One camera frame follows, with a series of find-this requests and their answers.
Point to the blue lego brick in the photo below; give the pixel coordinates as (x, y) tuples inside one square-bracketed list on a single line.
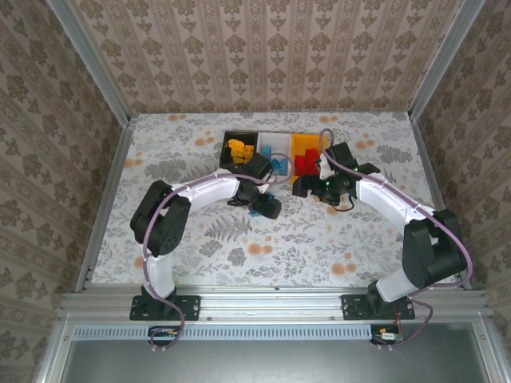
[(279, 159), (266, 151), (284, 170), (271, 196)]

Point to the red lego brick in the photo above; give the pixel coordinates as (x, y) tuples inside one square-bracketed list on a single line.
[(313, 169), (309, 152), (302, 163)]

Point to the yellow lego brick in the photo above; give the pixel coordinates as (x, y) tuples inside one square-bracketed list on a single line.
[(248, 151), (238, 152), (238, 160), (232, 143)]

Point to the black plastic bin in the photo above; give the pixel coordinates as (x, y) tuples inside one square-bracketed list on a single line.
[(244, 137)]

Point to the yellow plastic bin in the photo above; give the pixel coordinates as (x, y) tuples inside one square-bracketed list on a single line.
[(307, 140)]

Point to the white plastic bin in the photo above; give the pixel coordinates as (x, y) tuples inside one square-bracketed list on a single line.
[(275, 140)]

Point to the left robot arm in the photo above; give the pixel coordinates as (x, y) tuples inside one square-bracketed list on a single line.
[(159, 223)]

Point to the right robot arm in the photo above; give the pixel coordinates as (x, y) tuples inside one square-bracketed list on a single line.
[(431, 255)]

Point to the small connector board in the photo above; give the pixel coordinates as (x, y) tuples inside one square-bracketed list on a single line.
[(163, 333), (389, 337)]

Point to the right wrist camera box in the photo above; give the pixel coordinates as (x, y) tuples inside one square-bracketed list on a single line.
[(325, 169)]

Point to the aluminium table side rail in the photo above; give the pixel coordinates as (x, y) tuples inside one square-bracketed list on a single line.
[(429, 167), (108, 199)]

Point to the aluminium mounting rail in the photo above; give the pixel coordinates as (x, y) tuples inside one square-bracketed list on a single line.
[(271, 303)]

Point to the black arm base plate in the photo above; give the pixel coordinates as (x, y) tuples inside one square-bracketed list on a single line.
[(353, 307), (187, 307)]

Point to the aluminium frame post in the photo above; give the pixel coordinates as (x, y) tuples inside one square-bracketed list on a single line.
[(443, 60), (92, 64)]

